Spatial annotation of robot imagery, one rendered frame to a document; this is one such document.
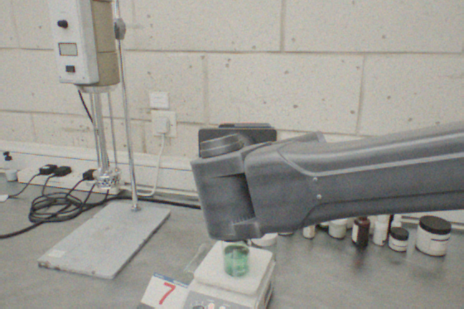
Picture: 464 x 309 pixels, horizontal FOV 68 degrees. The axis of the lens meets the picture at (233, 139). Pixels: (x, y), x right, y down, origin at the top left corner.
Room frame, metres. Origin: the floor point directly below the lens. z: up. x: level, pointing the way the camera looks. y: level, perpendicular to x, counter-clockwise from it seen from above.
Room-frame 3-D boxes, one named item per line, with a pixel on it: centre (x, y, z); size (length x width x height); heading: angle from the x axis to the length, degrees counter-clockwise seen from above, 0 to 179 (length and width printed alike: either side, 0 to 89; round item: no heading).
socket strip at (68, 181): (1.09, 0.56, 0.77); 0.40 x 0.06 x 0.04; 75
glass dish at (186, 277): (0.61, 0.10, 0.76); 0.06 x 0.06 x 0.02
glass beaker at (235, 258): (0.53, 0.00, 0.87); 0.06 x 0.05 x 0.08; 98
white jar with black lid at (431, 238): (0.72, -0.48, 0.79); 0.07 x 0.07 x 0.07
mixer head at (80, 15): (0.77, 0.32, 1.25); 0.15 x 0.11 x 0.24; 165
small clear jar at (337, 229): (0.78, -0.27, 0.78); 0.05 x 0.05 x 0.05
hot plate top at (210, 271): (0.55, 0.00, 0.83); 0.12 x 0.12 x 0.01; 69
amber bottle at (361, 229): (0.75, -0.32, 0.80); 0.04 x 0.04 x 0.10
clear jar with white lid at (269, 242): (0.67, -0.07, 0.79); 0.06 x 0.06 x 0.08
